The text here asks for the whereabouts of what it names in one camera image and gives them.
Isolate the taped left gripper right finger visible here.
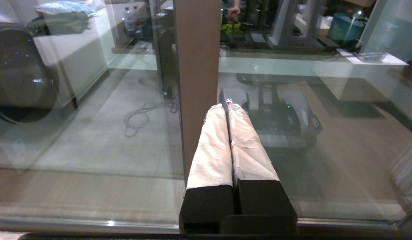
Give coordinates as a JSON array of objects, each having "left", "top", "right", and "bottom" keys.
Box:
[{"left": 227, "top": 103, "right": 298, "bottom": 234}]

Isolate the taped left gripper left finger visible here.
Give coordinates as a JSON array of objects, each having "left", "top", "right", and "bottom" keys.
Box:
[{"left": 179, "top": 103, "right": 234, "bottom": 234}]

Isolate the brown framed sliding glass door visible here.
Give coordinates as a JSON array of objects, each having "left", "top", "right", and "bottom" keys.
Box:
[{"left": 183, "top": 0, "right": 412, "bottom": 234}]

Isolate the brown framed fixed glass panel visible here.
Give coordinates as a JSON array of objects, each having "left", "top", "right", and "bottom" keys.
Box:
[{"left": 0, "top": 0, "right": 223, "bottom": 234}]

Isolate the dark washing machine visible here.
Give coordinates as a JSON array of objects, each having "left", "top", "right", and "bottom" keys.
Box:
[{"left": 0, "top": 22, "right": 77, "bottom": 124}]

